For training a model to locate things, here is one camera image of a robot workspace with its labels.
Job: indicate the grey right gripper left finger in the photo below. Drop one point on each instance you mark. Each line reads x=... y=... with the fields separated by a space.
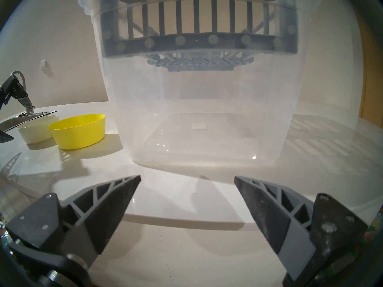
x=98 y=211

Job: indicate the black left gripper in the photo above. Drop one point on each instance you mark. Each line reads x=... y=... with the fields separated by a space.
x=3 y=93

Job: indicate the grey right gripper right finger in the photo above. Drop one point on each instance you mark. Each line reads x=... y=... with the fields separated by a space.
x=275 y=214

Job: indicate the cream plastic bowl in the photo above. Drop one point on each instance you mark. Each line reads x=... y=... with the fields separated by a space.
x=36 y=131

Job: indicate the yellow plastic bowl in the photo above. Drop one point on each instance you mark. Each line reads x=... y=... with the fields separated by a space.
x=77 y=131

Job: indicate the grey plastic drying rack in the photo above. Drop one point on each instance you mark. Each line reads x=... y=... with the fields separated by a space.
x=194 y=41

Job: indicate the stainless steel sink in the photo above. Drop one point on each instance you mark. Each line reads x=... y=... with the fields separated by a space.
x=27 y=117

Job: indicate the clear plastic storage bin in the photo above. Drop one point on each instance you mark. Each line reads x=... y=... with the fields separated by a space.
x=194 y=110

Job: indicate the wooden door frame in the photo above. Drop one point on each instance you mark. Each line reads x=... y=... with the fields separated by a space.
x=372 y=80

